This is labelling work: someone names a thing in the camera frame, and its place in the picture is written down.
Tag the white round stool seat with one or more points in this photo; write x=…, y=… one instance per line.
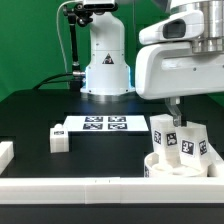
x=154, y=168

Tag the white marker tag sheet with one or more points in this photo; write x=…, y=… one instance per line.
x=131, y=123

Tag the white U-shaped fence wall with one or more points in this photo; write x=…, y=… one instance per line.
x=208, y=189

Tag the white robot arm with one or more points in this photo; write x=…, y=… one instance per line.
x=199, y=22

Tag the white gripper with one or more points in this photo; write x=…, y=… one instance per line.
x=171, y=70

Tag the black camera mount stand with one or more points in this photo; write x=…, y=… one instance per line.
x=76, y=16

